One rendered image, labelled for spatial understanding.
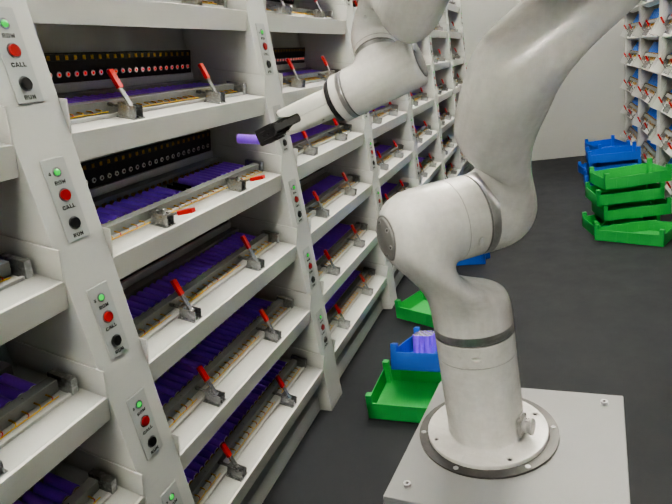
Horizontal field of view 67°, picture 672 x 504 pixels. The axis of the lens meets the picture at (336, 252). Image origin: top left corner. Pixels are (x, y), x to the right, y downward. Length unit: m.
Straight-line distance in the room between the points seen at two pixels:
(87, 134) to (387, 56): 0.49
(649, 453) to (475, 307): 0.84
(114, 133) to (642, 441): 1.36
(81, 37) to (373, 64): 0.62
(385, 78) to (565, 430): 0.63
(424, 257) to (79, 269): 0.51
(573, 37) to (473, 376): 0.47
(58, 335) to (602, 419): 0.87
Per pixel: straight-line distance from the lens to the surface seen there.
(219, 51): 1.41
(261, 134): 0.99
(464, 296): 0.72
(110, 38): 1.28
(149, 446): 0.99
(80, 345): 0.89
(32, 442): 0.87
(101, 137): 0.92
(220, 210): 1.13
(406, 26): 0.76
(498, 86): 0.57
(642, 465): 1.46
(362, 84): 0.88
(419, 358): 1.59
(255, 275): 1.24
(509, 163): 0.63
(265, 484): 1.43
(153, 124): 1.01
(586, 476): 0.85
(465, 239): 0.70
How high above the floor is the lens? 0.96
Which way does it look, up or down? 18 degrees down
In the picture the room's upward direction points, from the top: 11 degrees counter-clockwise
